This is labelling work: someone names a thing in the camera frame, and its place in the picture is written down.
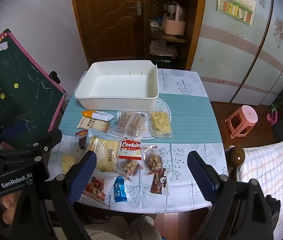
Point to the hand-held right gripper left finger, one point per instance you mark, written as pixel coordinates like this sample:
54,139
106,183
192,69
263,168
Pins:
82,178

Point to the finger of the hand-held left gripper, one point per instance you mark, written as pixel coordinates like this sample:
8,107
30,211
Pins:
16,132
52,137

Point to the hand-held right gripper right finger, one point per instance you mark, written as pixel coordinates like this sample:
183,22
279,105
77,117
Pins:
202,177

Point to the red label seed packet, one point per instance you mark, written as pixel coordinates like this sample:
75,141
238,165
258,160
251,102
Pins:
82,140

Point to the large yellow cake packet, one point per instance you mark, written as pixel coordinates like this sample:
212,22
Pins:
106,152

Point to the blue snack packet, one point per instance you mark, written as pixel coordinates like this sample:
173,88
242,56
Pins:
119,191

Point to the brown cracker packet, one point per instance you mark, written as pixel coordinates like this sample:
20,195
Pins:
94,127

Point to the brown and red snack packet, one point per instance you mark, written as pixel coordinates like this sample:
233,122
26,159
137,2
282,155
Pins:
159,182

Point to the clear nut date packet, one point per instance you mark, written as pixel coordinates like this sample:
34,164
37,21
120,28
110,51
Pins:
154,161
130,166

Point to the orange and white snack packet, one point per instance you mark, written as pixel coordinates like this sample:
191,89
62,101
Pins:
101,116

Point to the red and white cookie packet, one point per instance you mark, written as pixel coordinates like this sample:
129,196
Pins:
130,150

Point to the yellow puffed cake packet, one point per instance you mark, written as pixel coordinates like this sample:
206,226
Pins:
160,123

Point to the clear bread packet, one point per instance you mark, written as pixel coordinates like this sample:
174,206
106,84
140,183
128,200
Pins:
129,123

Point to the white plastic bin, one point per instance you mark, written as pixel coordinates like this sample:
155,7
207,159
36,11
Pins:
116,85

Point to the person's left hand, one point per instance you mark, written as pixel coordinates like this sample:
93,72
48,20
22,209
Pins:
9,205

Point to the yellow round magnet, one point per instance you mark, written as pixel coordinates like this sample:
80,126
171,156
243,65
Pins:
2,95
16,85

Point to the wooden bedpost knob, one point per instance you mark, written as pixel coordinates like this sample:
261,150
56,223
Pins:
236,156

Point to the pink framed green chalkboard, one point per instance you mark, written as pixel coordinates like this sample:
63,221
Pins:
24,80

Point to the black easel knob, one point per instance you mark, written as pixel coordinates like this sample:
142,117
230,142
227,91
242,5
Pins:
54,76

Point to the person's beige trousers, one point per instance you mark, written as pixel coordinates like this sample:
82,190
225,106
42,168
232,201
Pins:
121,228

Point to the checkered blanket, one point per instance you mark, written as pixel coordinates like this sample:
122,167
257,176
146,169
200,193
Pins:
276,167

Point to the dark cloth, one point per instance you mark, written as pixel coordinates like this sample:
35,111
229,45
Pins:
272,207

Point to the pink plastic stool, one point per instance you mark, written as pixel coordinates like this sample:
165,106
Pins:
246,113

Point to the black bag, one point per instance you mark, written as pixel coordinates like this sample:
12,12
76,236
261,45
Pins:
281,131

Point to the pink plastic toy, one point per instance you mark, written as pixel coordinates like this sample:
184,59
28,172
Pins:
272,117

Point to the green printed box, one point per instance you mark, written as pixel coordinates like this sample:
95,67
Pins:
281,100

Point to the black case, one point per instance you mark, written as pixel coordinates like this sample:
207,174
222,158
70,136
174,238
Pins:
164,61

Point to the floral light blue wardrobe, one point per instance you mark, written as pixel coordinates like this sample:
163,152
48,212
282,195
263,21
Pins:
231,55

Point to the brown wooden door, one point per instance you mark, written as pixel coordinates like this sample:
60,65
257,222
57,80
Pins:
106,17

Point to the folded pink cloths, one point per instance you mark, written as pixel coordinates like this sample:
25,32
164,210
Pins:
161,47

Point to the wooden shelf unit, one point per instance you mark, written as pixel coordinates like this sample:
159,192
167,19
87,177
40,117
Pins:
196,30

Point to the small white toy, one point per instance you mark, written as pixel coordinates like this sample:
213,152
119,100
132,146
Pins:
155,23

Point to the pink basket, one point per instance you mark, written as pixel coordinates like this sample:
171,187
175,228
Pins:
174,26

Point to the wall poster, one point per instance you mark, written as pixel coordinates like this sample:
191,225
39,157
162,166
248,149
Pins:
235,5

